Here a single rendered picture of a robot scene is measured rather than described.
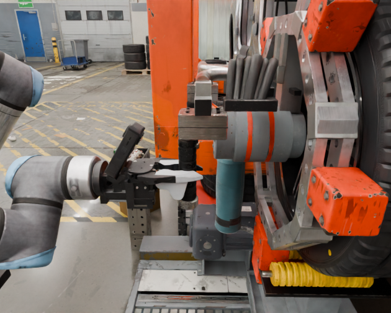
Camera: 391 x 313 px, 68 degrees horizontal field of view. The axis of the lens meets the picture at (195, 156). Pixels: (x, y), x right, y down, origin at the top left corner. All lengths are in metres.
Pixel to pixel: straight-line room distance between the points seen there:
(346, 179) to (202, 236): 0.78
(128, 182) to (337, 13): 0.45
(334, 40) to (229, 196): 0.54
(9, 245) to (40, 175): 0.13
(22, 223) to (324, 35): 0.59
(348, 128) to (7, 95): 0.90
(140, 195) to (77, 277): 1.07
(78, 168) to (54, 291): 1.06
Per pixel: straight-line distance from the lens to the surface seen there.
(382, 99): 0.50
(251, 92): 0.50
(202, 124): 0.52
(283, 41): 0.68
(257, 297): 1.27
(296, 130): 0.71
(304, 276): 0.82
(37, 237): 0.61
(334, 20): 0.52
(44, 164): 0.63
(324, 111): 0.49
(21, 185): 0.64
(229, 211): 0.93
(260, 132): 0.68
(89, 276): 1.61
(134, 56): 9.21
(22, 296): 1.64
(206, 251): 1.21
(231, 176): 0.87
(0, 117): 1.05
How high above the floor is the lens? 1.08
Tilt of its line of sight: 23 degrees down
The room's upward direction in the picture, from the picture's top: straight up
